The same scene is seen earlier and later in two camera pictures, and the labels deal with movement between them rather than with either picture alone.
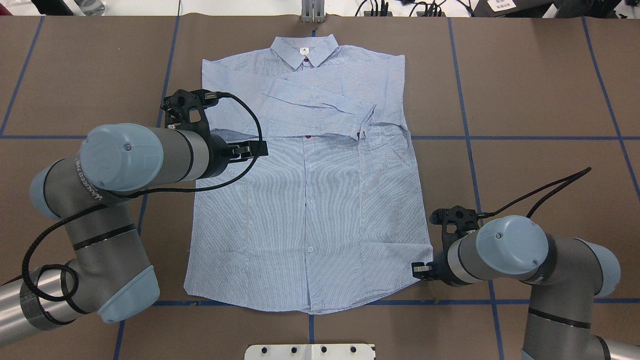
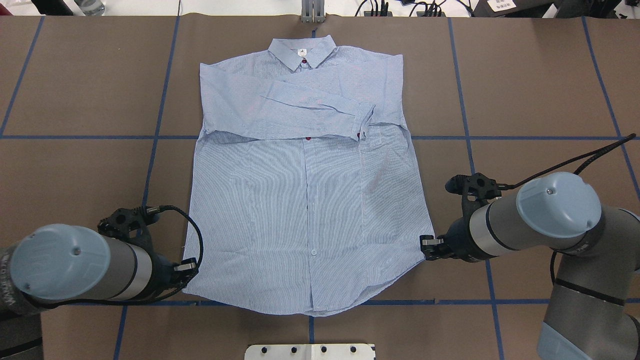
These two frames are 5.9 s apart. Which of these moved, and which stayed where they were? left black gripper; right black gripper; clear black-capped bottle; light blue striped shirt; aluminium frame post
Moved: left black gripper; right black gripper
Stayed: clear black-capped bottle; light blue striped shirt; aluminium frame post
